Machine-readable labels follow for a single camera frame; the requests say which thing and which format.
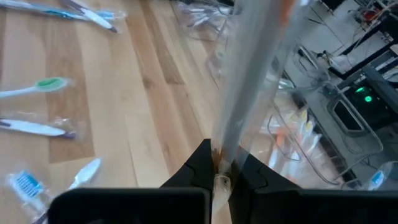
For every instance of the blue white toothbrush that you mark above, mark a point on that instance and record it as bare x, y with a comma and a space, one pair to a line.
28, 186
62, 13
377, 179

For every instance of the black computer tower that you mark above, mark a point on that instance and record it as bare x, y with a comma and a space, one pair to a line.
368, 107

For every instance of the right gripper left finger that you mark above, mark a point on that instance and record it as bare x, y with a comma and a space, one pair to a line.
140, 205

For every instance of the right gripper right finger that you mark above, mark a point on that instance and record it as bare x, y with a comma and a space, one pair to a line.
295, 207

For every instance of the green white toothbrush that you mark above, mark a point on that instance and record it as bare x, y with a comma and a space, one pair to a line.
49, 84

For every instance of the purple white toothbrush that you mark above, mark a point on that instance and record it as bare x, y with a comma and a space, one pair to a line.
96, 18
85, 172
31, 127

